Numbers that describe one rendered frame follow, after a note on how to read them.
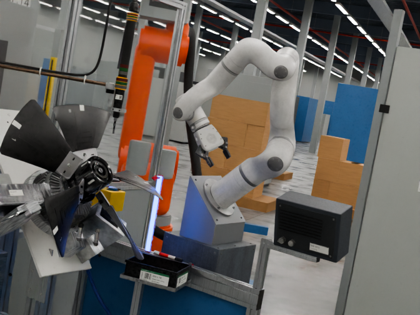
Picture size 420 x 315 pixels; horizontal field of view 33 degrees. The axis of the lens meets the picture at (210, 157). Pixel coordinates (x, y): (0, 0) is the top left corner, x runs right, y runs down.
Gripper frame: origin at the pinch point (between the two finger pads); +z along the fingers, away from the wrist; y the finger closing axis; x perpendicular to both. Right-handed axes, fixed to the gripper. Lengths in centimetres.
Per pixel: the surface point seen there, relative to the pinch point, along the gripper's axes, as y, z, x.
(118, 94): -38, -36, -22
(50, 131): -68, -33, -21
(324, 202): 3, 36, -44
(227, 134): 424, -99, 634
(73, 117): -50, -39, -3
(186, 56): 200, -132, 287
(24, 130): -76, -36, -23
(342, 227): 1, 46, -49
